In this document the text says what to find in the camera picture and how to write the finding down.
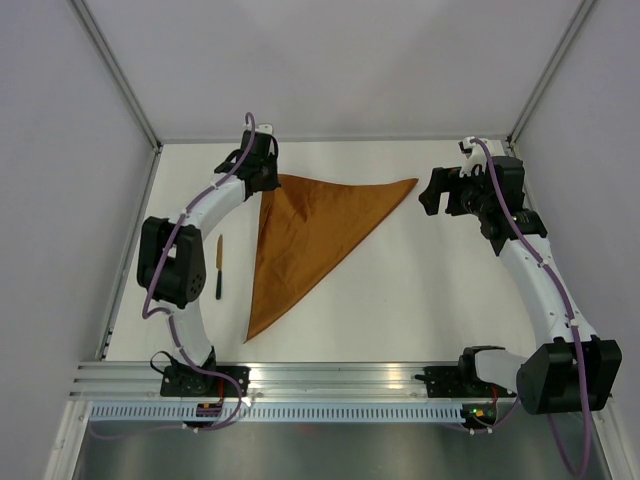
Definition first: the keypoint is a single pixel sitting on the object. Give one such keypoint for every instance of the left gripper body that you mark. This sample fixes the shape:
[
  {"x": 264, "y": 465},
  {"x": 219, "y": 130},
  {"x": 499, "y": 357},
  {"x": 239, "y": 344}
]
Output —
[{"x": 269, "y": 168}]

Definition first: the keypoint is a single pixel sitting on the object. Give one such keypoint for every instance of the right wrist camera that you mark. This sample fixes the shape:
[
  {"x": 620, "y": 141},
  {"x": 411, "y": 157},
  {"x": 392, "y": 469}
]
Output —
[{"x": 473, "y": 149}]

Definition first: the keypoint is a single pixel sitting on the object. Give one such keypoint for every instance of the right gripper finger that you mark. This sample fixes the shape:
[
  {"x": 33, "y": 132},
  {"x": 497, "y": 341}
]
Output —
[
  {"x": 439, "y": 181},
  {"x": 430, "y": 200}
]

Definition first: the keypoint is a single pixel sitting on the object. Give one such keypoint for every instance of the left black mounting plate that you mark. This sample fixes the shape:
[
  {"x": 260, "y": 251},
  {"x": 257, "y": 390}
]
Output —
[{"x": 182, "y": 381}]

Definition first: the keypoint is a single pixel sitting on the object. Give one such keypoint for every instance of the aluminium frame post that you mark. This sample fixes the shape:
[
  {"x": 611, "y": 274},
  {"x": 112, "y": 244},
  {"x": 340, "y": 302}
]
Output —
[
  {"x": 571, "y": 32},
  {"x": 101, "y": 44}
]

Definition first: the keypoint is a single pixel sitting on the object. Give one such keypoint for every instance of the right aluminium frame post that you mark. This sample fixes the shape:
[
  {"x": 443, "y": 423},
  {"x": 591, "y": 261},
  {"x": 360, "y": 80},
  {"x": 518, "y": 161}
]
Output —
[{"x": 571, "y": 32}]

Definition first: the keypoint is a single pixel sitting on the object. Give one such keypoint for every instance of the knife with dark handle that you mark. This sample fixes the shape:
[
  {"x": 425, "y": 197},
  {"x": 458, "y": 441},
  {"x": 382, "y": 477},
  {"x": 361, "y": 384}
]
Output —
[{"x": 219, "y": 267}]

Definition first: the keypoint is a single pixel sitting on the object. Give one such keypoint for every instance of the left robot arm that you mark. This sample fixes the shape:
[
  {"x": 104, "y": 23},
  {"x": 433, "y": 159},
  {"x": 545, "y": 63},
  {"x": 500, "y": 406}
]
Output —
[{"x": 172, "y": 267}]

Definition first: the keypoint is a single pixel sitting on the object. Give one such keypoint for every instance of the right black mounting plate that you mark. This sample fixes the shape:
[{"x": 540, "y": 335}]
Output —
[{"x": 442, "y": 381}]

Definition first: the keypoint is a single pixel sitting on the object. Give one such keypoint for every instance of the black mounting plate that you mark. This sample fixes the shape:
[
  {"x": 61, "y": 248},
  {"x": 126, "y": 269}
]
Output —
[
  {"x": 442, "y": 381},
  {"x": 182, "y": 381}
]

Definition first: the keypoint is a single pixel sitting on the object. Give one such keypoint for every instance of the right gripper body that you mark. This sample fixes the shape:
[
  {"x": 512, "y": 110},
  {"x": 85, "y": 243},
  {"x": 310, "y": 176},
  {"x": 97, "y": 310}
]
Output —
[{"x": 467, "y": 195}]

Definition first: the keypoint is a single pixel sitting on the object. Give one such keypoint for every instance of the aluminium front rail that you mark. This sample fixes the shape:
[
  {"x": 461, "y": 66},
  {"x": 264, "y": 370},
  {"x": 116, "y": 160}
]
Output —
[{"x": 277, "y": 382}]

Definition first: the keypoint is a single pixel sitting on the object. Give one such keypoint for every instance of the brown cloth napkin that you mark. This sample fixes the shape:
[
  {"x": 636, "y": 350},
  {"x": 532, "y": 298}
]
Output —
[{"x": 306, "y": 228}]

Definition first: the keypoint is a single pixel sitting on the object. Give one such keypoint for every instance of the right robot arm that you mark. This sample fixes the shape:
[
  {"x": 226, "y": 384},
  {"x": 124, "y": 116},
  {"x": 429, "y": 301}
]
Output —
[{"x": 572, "y": 366}]

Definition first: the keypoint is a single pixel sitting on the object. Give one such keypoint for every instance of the slotted cable duct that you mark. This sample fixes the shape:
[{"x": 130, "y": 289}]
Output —
[{"x": 284, "y": 412}]

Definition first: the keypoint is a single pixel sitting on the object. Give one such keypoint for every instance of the left aluminium frame post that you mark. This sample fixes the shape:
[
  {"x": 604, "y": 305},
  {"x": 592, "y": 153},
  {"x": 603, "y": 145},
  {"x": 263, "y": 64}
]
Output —
[{"x": 101, "y": 44}]

